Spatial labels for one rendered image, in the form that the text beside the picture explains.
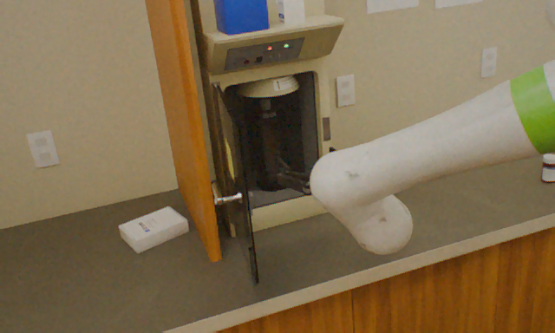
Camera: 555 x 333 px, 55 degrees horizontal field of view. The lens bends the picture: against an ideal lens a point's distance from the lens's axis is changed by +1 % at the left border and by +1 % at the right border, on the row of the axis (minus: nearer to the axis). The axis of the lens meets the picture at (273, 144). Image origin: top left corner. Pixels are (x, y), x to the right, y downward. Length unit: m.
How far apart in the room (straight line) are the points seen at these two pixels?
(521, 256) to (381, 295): 0.44
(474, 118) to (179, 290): 0.83
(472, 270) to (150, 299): 0.85
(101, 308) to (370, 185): 0.75
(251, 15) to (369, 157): 0.50
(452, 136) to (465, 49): 1.44
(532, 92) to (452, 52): 1.43
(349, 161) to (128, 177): 1.09
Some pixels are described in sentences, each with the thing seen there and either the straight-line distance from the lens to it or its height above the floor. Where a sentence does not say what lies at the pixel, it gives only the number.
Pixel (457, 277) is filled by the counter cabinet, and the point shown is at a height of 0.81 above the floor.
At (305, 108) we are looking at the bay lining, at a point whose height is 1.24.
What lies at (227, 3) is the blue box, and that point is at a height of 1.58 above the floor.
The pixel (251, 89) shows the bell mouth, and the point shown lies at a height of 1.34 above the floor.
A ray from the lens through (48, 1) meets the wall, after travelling 1.69.
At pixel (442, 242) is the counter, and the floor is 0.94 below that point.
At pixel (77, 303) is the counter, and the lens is 1.38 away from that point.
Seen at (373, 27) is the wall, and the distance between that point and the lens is 1.96.
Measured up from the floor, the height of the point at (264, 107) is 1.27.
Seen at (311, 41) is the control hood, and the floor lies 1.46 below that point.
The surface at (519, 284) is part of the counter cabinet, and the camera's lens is 1.71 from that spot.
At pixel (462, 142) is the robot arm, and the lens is 0.78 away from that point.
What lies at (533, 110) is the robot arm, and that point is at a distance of 0.75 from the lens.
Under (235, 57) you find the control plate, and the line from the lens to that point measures 1.24.
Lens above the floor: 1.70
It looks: 21 degrees down
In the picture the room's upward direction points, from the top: 6 degrees counter-clockwise
